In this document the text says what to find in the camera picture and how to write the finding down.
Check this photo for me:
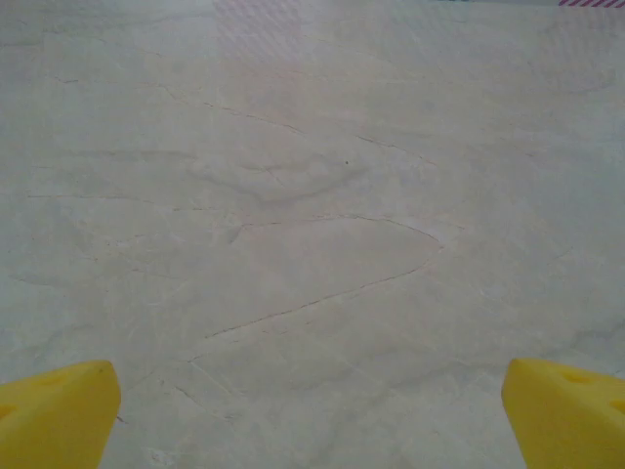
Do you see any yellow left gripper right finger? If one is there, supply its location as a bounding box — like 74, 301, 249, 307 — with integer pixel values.
501, 357, 625, 469

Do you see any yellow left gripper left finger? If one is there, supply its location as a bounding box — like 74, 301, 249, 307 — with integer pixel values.
0, 360, 122, 469

